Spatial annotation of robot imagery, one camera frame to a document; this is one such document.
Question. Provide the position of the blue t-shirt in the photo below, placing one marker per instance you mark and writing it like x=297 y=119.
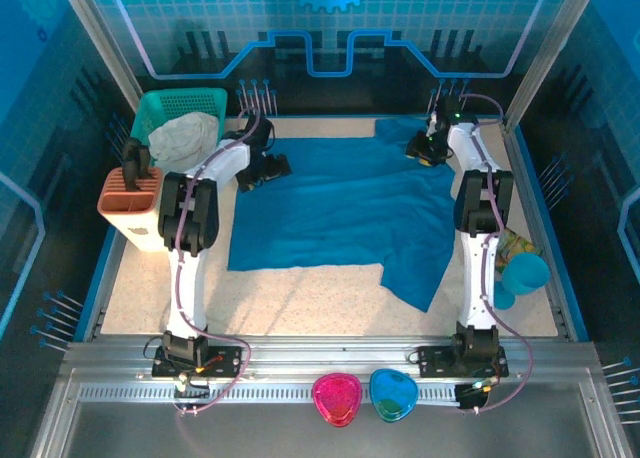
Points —
x=340 y=208

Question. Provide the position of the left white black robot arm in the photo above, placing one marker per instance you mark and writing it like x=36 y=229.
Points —
x=187 y=213

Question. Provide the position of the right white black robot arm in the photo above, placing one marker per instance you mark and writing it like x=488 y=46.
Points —
x=482 y=203

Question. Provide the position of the white t-shirt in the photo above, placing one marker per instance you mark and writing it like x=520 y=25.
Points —
x=182 y=138

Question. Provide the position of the teal plastic laundry basket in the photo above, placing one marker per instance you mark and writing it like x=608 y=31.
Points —
x=190 y=100

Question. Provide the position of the brown cream knife block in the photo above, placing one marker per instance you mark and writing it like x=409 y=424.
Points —
x=130 y=218

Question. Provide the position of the green yellow snack packet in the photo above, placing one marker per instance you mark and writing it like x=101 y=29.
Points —
x=517 y=245

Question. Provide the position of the blue plastic cup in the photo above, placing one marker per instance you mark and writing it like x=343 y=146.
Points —
x=525 y=275

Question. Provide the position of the small black controller board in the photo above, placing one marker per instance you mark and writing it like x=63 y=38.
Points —
x=192 y=390
x=470 y=397

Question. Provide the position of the pink heart-shaped container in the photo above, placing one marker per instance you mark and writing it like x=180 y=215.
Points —
x=336 y=398

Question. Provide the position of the blue heart-shaped container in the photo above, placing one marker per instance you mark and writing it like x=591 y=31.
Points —
x=394 y=395

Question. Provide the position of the aluminium frame post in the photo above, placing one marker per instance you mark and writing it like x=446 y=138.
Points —
x=550 y=53
x=100 y=43

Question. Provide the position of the aluminium frame rail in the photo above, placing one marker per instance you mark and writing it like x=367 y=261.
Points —
x=320 y=353

